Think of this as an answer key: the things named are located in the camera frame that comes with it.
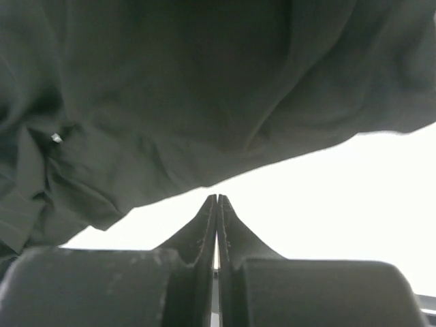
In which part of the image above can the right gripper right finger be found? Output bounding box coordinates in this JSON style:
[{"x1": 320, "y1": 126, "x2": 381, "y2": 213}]
[{"x1": 217, "y1": 196, "x2": 428, "y2": 327}]

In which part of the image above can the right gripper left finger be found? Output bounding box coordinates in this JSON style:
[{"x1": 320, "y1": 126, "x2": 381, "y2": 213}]
[{"x1": 1, "y1": 196, "x2": 217, "y2": 327}]

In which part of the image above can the black t shirt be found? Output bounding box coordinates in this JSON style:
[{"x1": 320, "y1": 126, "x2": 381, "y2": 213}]
[{"x1": 1, "y1": 1, "x2": 435, "y2": 261}]

